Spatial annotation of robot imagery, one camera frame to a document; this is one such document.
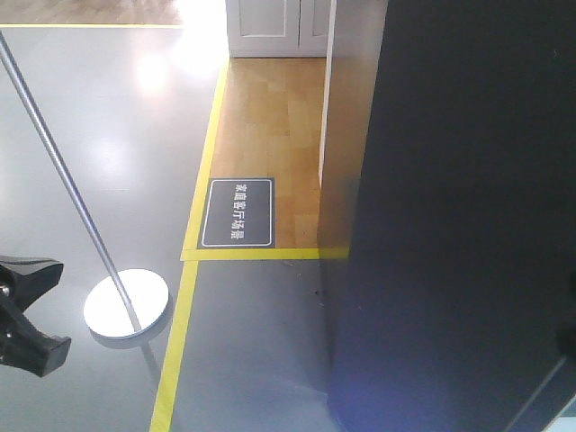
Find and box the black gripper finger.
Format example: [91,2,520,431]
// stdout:
[1,256,64,318]
[1,294,72,377]

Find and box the dark grey refrigerator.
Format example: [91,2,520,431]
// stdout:
[319,1,575,431]

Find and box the silver pole stand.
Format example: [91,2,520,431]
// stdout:
[1,37,169,340]

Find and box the dark floor sign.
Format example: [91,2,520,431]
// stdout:
[198,177,275,249]

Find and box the white cabinet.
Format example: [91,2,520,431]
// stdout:
[225,1,336,182]

